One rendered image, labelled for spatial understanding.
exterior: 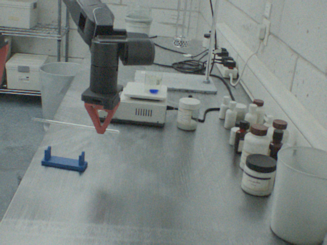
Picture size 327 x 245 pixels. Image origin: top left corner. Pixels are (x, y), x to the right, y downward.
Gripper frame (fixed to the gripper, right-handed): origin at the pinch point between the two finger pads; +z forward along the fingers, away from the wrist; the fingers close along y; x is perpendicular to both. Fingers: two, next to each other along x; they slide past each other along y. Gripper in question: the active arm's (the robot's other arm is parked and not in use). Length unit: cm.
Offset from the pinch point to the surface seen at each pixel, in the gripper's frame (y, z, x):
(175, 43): 75, -5, -6
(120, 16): 270, 19, 62
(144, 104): 30.1, 3.7, -3.9
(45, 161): -1.5, 9.0, 12.0
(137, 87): 37.0, 1.2, -0.2
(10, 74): 213, 61, 126
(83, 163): 0.1, 8.9, 3.7
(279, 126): 19.8, 0.5, -39.7
